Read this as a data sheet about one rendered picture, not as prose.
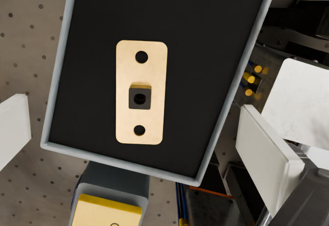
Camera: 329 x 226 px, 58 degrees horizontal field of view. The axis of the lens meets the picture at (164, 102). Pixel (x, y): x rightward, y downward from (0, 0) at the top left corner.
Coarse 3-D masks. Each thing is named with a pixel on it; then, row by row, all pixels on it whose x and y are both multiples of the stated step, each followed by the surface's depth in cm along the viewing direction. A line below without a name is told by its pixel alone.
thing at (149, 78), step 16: (128, 48) 22; (144, 48) 22; (160, 48) 22; (128, 64) 22; (144, 64) 22; (160, 64) 22; (128, 80) 23; (144, 80) 23; (160, 80) 23; (128, 96) 22; (160, 96) 23; (128, 112) 24; (144, 112) 24; (160, 112) 24; (128, 128) 24; (160, 128) 24
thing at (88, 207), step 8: (80, 200) 27; (88, 200) 27; (96, 200) 27; (104, 200) 28; (80, 208) 27; (88, 208) 27; (96, 208) 27; (104, 208) 27; (112, 208) 27; (120, 208) 27; (128, 208) 28; (136, 208) 28; (80, 216) 27; (88, 216) 27; (96, 216) 27; (104, 216) 27; (112, 216) 27; (120, 216) 27; (128, 216) 27; (136, 216) 27; (72, 224) 28; (80, 224) 27; (88, 224) 27; (96, 224) 27; (104, 224) 28; (112, 224) 27; (120, 224) 28; (128, 224) 28; (136, 224) 28
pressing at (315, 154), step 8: (296, 144) 44; (304, 144) 43; (304, 152) 43; (312, 152) 43; (320, 152) 43; (328, 152) 43; (312, 160) 44; (320, 160) 44; (328, 160) 44; (328, 168) 44; (264, 208) 47; (264, 216) 47; (256, 224) 49; (264, 224) 47
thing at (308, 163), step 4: (288, 144) 15; (292, 144) 15; (292, 148) 14; (296, 148) 14; (296, 152) 14; (300, 152) 14; (300, 156) 14; (304, 156) 14; (304, 160) 13; (308, 160) 13; (308, 164) 13; (312, 164) 13; (304, 168) 13; (308, 168) 13; (304, 172) 12; (300, 180) 12
